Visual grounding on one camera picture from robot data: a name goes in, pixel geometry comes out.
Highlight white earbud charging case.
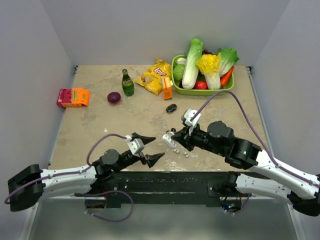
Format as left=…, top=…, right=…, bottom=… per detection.
left=162, top=131, right=177, bottom=149

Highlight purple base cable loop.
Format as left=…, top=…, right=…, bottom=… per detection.
left=79, top=190, right=134, bottom=223

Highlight yellow Lays chips bag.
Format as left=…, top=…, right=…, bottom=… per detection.
left=135, top=58, right=172, bottom=96

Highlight orange carrot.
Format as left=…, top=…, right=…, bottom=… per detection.
left=220, top=66, right=235, bottom=88

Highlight green plastic basket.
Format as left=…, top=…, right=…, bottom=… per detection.
left=171, top=54, right=235, bottom=97

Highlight red apple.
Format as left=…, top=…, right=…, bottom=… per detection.
left=194, top=80, right=208, bottom=90

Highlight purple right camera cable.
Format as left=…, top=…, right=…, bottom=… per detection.
left=191, top=90, right=320, bottom=189

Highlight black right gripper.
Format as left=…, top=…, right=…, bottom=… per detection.
left=172, top=121, right=226, bottom=156

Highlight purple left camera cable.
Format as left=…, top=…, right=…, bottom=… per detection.
left=4, top=133, right=128, bottom=205

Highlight green leaf lettuce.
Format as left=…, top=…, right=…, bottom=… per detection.
left=217, top=47, right=240, bottom=77

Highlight black earbud charging case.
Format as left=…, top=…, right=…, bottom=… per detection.
left=165, top=103, right=177, bottom=114

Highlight long napa cabbage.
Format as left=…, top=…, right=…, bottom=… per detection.
left=182, top=38, right=204, bottom=90

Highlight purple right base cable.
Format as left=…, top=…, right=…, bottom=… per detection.
left=223, top=192, right=252, bottom=215

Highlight pink orange snack box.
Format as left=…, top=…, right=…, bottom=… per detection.
left=56, top=88, right=90, bottom=108

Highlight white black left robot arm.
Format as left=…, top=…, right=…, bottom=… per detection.
left=4, top=132, right=164, bottom=212

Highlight orange juice carton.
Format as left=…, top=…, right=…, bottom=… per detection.
left=161, top=77, right=173, bottom=101

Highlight purple camera cable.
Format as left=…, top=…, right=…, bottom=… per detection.
left=4, top=133, right=128, bottom=205
left=191, top=90, right=320, bottom=189

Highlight red onion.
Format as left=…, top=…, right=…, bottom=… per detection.
left=107, top=91, right=122, bottom=105

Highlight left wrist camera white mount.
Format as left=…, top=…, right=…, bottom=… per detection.
left=125, top=135, right=145, bottom=155

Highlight green glass bottle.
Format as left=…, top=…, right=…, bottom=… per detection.
left=121, top=68, right=135, bottom=97

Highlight yellow leaf cabbage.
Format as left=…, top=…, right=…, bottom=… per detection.
left=196, top=53, right=221, bottom=90

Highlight round green cabbage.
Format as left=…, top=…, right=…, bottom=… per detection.
left=172, top=64, right=185, bottom=82

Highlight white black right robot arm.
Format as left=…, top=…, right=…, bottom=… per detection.
left=162, top=121, right=320, bottom=217

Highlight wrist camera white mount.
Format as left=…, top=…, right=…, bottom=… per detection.
left=125, top=135, right=145, bottom=155
left=181, top=108, right=201, bottom=136

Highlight dark purple grapes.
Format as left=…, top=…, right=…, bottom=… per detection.
left=202, top=49, right=213, bottom=55

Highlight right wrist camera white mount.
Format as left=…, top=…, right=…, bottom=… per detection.
left=181, top=108, right=201, bottom=136

